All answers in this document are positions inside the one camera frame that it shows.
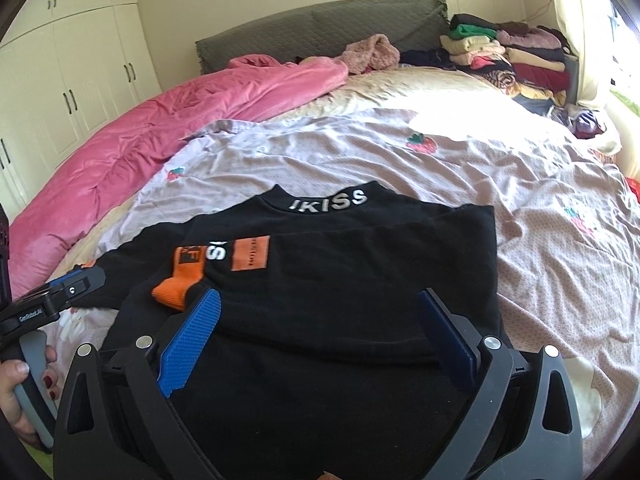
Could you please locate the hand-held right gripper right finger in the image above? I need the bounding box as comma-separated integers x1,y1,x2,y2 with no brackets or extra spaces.
416,287,583,480

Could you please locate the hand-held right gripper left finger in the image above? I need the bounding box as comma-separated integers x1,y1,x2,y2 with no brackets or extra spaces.
52,288,223,480

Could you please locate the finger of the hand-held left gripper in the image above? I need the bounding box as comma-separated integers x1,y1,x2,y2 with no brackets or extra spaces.
49,268,86,289
60,265,107,307

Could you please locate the black sweater with orange patches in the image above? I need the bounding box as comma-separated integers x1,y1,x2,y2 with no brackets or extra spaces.
75,183,503,480

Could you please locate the pile of folded clothes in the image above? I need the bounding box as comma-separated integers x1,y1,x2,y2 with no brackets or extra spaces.
440,12,583,116

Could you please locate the person's left hand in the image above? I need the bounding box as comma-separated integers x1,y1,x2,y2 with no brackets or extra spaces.
0,344,60,448

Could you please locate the pink quilt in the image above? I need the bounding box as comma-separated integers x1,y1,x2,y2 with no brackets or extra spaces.
7,55,350,301

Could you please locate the strawberry print bed sheet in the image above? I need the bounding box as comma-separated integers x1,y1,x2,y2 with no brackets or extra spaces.
50,107,640,476

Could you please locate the cream wardrobe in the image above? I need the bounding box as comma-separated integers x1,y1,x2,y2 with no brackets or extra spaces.
0,0,163,221

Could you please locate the beige bed sheet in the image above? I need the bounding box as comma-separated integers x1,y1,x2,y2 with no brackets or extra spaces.
270,66,568,126

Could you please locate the purple crumpled cloth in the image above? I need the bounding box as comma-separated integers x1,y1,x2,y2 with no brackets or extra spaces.
565,106,610,139

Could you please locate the dark navy cloth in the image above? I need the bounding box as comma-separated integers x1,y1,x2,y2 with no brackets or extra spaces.
400,49,461,69

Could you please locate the pink fuzzy cloth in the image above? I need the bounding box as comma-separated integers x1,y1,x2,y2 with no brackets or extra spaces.
342,34,401,75

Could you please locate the grey quilted headboard cover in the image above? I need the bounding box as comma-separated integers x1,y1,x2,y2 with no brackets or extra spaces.
195,0,451,76

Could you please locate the white curtain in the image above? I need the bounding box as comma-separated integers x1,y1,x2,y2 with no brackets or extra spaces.
545,0,640,157

